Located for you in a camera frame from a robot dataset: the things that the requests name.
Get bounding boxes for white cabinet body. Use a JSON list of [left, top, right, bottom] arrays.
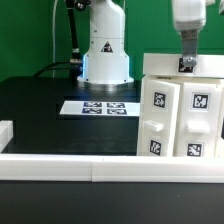
[[137, 76, 224, 158]]

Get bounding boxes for white cabinet door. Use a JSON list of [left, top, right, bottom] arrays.
[[137, 77, 180, 157], [174, 82, 222, 157]]

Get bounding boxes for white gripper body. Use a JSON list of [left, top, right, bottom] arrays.
[[171, 0, 215, 32]]

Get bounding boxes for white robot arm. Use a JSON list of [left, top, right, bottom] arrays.
[[77, 0, 215, 91]]

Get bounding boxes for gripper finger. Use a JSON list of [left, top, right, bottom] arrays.
[[181, 30, 198, 67]]

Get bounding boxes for small white tagged box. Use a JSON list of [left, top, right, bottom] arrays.
[[143, 53, 224, 79]]

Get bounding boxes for white thin cable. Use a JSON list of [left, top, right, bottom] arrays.
[[51, 0, 59, 79]]

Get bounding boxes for black corrugated cable hose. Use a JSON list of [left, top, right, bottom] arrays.
[[32, 0, 92, 79]]

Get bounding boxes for white U-shaped fence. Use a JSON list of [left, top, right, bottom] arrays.
[[0, 121, 224, 183]]

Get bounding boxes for white sheet with markers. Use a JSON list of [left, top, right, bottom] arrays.
[[60, 101, 140, 117]]

